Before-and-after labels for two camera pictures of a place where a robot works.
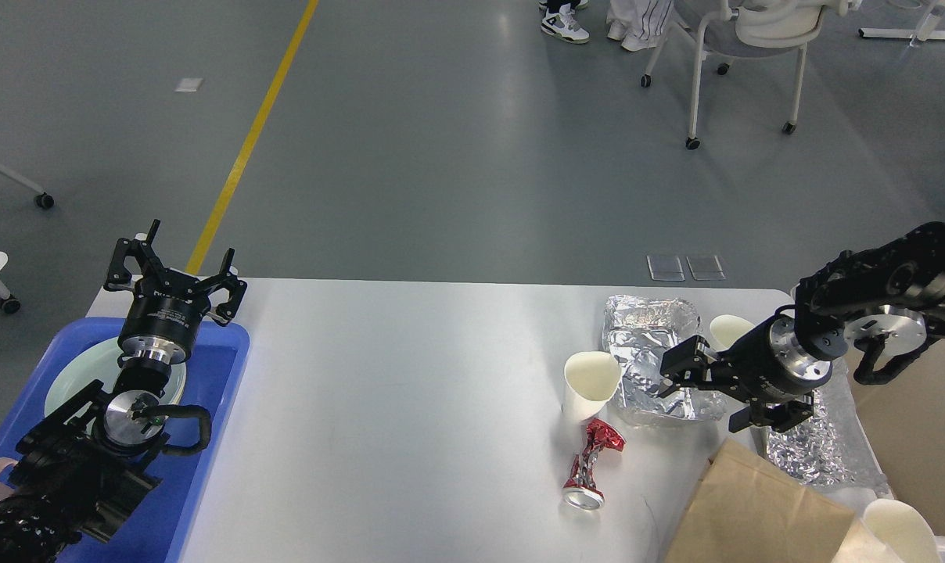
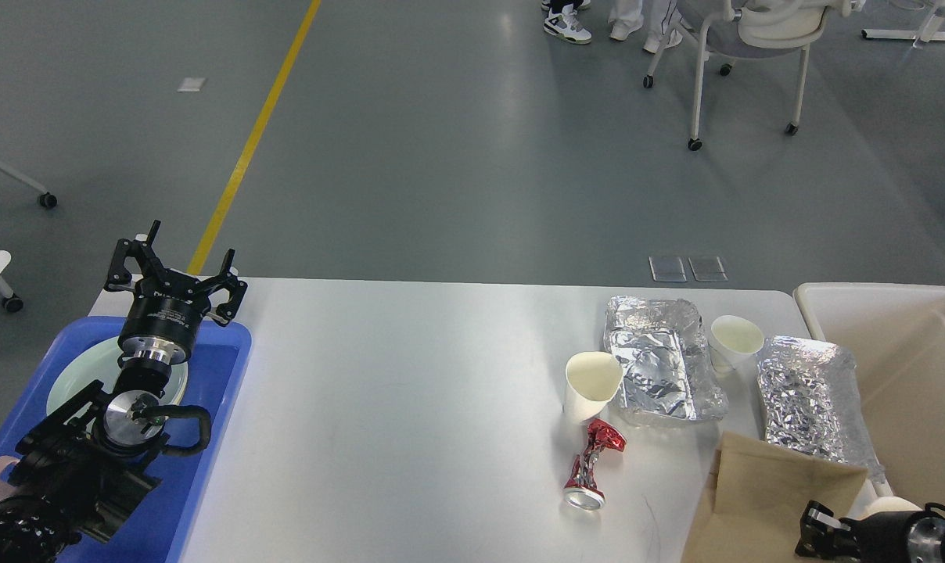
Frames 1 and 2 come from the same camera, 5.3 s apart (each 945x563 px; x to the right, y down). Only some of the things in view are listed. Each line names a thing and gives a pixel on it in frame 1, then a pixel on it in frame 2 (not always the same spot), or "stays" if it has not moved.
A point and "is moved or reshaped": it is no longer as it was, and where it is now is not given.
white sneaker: [565, 25] stays
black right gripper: [769, 368] to [908, 536]
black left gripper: [165, 315] stays
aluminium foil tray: [810, 450] is moved or reshaped
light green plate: [96, 360] stays
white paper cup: [725, 329] stays
